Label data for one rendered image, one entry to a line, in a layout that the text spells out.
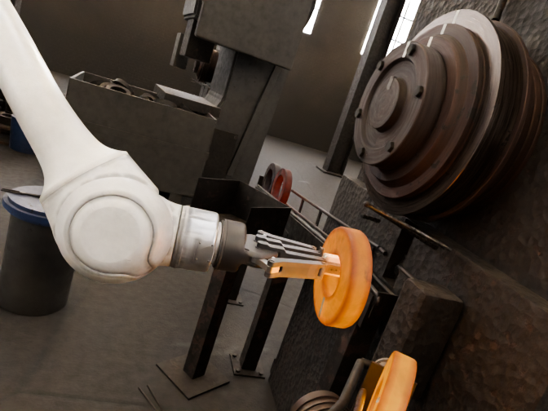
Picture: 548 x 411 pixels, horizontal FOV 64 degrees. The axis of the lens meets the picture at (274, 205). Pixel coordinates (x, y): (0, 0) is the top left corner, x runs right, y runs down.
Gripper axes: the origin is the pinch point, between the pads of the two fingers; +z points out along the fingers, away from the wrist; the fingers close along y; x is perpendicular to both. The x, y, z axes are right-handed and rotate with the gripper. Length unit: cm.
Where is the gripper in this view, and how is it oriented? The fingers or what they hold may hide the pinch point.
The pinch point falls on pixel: (342, 267)
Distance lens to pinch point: 70.8
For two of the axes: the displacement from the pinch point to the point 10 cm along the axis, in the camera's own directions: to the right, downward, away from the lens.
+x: 2.6, -9.3, -2.5
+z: 9.5, 2.0, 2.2
